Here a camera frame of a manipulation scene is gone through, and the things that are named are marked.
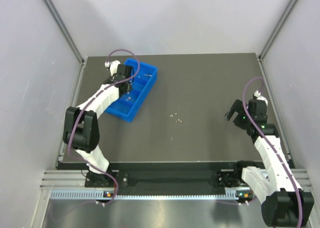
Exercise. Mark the aluminium corner post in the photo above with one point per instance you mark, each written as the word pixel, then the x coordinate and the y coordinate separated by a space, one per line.
pixel 277 29
pixel 63 29

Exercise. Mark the grey slotted cable duct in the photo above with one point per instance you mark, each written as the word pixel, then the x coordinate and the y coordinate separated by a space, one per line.
pixel 227 195

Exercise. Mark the right aluminium corner post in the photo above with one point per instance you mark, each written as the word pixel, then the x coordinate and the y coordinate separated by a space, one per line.
pixel 277 29

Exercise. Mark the blue plastic compartment bin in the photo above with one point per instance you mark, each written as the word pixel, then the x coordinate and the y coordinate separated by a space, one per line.
pixel 141 87

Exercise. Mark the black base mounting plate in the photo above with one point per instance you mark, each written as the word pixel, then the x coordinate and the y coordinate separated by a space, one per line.
pixel 177 178

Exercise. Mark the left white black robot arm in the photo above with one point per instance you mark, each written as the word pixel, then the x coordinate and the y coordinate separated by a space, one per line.
pixel 81 127

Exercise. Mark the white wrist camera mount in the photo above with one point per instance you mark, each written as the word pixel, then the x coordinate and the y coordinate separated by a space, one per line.
pixel 112 67
pixel 257 95

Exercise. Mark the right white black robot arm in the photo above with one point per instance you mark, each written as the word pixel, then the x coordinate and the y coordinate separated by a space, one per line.
pixel 283 201

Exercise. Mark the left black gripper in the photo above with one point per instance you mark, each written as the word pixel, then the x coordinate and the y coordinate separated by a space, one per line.
pixel 125 87

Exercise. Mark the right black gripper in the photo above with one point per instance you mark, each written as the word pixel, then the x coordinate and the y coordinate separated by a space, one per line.
pixel 238 114

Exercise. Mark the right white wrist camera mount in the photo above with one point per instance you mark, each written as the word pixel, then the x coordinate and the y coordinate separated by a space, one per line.
pixel 257 95

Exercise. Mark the left aluminium corner post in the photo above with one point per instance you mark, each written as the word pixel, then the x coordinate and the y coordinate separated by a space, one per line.
pixel 63 29

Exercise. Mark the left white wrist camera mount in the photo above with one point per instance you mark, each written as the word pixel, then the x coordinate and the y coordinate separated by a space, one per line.
pixel 112 67

